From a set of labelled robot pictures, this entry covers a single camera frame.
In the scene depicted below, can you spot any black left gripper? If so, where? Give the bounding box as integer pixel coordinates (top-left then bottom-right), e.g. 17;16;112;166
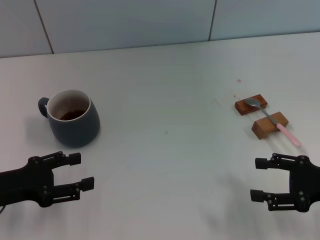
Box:
0;150;95;209

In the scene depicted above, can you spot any grey ceramic cup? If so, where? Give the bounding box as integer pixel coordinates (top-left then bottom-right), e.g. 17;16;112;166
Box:
37;89;101;148

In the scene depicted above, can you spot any dark flat wooden block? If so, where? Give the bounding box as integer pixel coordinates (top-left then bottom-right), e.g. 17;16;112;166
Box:
234;93;269;116

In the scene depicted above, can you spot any pink handled metal spoon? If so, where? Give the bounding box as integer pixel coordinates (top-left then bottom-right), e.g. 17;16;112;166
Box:
244;97;302;148

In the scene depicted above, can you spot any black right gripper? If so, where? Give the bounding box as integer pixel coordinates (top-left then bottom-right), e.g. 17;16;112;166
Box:
250;152;320;214

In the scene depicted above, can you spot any light notched wooden block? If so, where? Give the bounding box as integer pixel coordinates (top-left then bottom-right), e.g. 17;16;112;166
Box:
251;111;290;140

